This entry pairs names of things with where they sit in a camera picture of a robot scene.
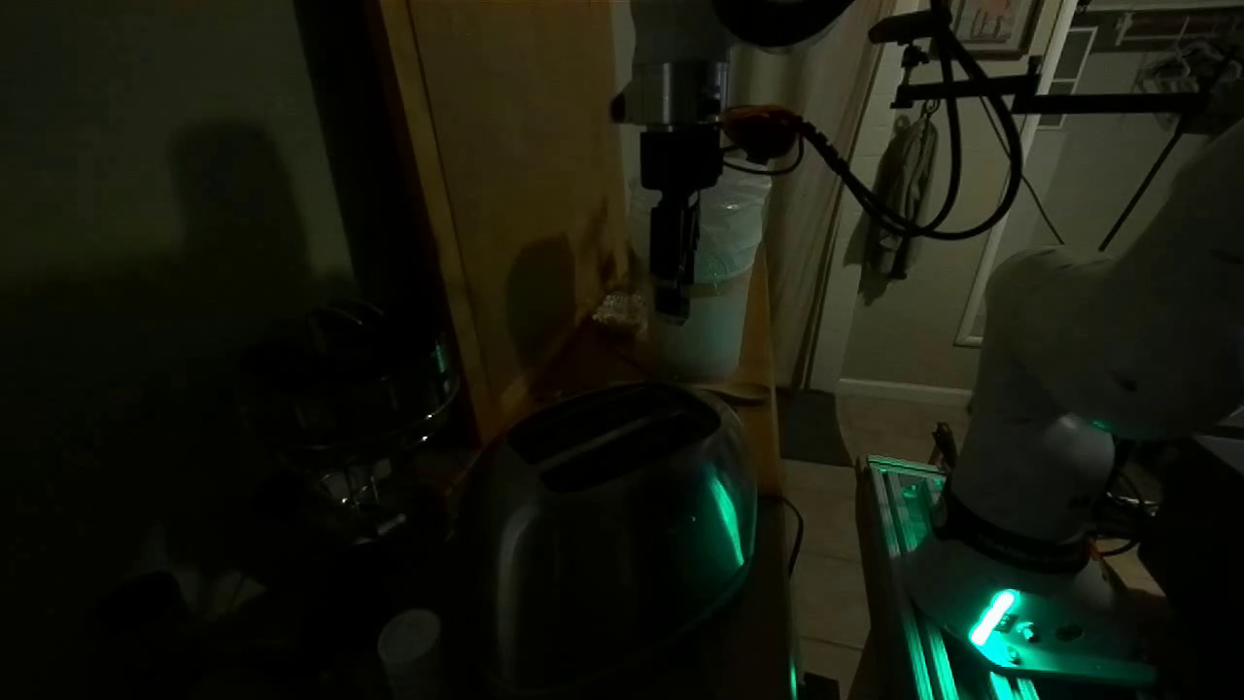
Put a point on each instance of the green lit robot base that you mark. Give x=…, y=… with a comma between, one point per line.
x=954, y=626

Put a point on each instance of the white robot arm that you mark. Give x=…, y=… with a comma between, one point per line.
x=1077, y=352

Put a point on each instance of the stainless steel toaster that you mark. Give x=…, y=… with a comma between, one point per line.
x=604, y=530

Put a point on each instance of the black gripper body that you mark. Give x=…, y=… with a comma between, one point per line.
x=678, y=164

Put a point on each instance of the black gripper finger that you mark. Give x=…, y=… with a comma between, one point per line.
x=670, y=279

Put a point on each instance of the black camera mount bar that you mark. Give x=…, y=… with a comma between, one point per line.
x=940, y=69

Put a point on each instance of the wooden cabinet panel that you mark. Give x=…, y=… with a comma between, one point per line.
x=507, y=115

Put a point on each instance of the small white cup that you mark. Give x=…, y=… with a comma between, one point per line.
x=411, y=650

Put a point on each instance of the hanging grey cloth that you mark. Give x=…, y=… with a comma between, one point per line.
x=900, y=190

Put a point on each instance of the black coffee machine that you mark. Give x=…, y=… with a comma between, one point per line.
x=348, y=404

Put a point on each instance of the framed wall picture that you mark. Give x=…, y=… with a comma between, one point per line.
x=997, y=28

